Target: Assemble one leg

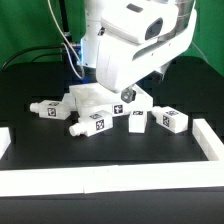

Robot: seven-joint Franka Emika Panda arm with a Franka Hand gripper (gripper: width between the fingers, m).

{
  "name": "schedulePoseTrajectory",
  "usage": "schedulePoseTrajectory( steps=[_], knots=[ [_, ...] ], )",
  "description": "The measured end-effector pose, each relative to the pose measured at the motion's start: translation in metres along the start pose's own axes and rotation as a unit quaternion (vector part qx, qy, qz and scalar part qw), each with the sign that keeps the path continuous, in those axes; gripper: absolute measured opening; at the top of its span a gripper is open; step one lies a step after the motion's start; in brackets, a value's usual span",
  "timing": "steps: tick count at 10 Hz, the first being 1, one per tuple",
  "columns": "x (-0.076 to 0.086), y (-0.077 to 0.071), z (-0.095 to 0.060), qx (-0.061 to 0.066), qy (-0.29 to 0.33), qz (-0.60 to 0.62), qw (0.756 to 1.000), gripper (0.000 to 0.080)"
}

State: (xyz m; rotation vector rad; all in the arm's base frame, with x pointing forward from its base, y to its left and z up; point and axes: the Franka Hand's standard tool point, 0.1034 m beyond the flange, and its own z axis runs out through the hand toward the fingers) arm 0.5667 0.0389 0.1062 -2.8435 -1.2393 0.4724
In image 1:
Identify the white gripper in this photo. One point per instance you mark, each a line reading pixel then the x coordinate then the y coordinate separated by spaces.
pixel 140 37

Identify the white square tabletop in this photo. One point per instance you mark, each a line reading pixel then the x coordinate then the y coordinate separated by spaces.
pixel 90 98

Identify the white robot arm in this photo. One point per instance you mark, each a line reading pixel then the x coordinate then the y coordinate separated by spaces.
pixel 94 31

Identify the green backdrop curtain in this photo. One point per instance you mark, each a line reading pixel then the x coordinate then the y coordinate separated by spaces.
pixel 31 23

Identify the white front fence wall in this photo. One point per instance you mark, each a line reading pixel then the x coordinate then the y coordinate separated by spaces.
pixel 116 178

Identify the white fence wall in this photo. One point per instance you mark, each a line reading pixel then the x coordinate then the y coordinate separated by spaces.
pixel 5 140
pixel 116 178
pixel 207 139

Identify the white right fence wall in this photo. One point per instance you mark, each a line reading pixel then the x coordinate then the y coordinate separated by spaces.
pixel 207 139

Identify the white left fence wall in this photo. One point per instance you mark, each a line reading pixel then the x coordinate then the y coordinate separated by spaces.
pixel 5 140

